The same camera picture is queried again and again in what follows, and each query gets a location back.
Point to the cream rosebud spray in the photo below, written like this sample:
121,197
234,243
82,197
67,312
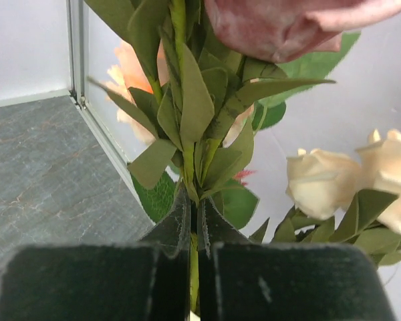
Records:
337,199

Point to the pink rose stem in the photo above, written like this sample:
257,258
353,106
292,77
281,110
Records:
267,112

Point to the right aluminium frame post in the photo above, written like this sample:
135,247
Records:
92,45

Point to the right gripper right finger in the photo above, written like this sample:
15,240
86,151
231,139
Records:
241,280

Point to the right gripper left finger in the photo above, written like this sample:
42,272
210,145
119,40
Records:
148,279

